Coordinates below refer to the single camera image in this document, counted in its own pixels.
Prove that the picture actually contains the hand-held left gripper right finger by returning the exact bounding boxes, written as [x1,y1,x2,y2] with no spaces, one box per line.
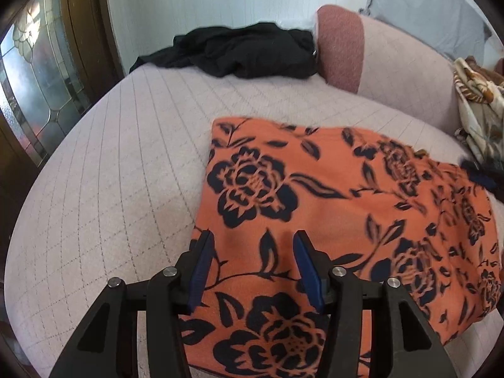
[292,230,453,378]

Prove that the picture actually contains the blue pillow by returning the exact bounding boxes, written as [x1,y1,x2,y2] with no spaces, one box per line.
[358,0,497,64]

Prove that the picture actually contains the black clothes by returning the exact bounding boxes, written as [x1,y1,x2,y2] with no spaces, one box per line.
[129,21,319,79]

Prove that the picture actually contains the wooden stained glass door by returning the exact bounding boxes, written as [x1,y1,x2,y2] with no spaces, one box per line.
[0,0,132,324]

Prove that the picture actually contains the orange floral shirt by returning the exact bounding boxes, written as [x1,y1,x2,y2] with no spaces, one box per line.
[179,116,504,378]

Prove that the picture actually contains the pink quilted sofa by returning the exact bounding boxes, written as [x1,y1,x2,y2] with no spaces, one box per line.
[4,4,504,378]

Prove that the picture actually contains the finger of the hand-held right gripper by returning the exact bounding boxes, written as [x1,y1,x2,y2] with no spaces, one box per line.
[459,157,501,193]

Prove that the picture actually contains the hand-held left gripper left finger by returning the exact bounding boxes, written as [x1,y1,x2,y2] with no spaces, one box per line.
[49,229,215,378]

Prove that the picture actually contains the cream floral blanket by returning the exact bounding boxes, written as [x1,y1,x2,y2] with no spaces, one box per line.
[452,57,504,174]

